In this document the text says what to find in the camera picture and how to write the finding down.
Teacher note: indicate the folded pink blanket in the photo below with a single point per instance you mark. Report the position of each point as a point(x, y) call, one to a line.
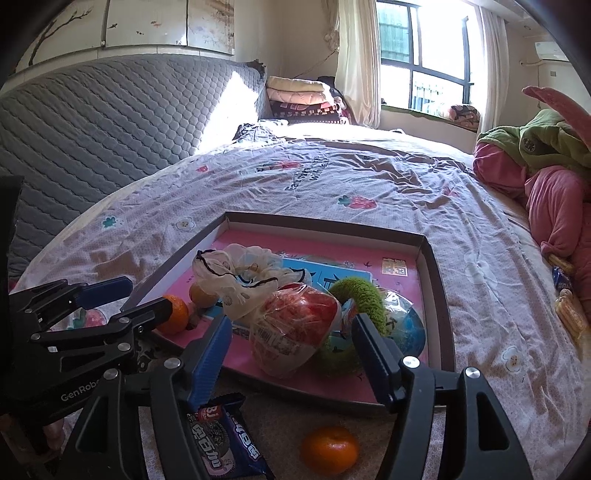
point(300, 97)

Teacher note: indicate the salmon pink pillow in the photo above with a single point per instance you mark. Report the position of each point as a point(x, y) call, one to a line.
point(558, 101)

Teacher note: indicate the white wall cabinet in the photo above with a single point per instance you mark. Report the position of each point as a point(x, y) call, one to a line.
point(147, 23)

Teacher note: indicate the blue snack packet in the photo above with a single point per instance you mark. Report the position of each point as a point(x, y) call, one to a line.
point(561, 279)

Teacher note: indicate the grey quilted headboard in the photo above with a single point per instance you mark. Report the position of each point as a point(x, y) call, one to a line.
point(115, 120)

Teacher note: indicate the orange snack packet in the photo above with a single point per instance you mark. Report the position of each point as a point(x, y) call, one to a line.
point(561, 262)

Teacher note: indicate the folded dark patterned blanket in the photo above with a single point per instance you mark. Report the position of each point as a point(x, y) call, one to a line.
point(304, 111)

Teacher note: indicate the window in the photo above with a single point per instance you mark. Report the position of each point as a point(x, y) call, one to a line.
point(429, 46)

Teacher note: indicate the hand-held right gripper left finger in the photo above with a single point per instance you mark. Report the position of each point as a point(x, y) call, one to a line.
point(210, 364)

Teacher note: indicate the cream curtain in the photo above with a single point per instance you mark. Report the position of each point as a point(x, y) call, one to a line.
point(489, 69)
point(358, 55)

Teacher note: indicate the folded cream blanket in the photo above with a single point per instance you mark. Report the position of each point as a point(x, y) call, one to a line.
point(295, 84)

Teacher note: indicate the yellow snack packet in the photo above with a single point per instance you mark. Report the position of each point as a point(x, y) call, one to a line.
point(571, 314)

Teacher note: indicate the small peeled tangerine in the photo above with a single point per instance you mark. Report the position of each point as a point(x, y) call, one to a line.
point(202, 296)

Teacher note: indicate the dark cloth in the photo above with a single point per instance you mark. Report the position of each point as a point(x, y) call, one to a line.
point(254, 131)

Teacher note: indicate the blue cookie packet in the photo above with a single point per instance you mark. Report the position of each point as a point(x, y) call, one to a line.
point(231, 438)

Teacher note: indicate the grey cardboard box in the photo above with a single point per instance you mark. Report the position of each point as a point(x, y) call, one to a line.
point(436, 295)

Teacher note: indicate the patterned cloth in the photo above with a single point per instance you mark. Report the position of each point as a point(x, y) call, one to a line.
point(464, 113)

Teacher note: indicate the orange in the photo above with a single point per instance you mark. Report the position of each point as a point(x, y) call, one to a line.
point(173, 314)
point(330, 450)

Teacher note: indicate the white air conditioner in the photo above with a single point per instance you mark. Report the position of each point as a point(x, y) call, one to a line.
point(551, 50)

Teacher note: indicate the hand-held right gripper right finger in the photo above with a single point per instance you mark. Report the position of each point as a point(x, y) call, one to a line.
point(369, 360)

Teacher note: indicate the green garment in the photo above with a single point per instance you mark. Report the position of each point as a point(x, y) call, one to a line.
point(545, 138)

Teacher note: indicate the bagged red apple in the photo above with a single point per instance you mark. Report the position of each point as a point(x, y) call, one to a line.
point(291, 330)

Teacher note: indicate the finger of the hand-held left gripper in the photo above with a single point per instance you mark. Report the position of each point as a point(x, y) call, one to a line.
point(143, 316)
point(106, 290)

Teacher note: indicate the blue wrapped egg toy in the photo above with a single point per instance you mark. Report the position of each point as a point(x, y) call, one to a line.
point(408, 330)

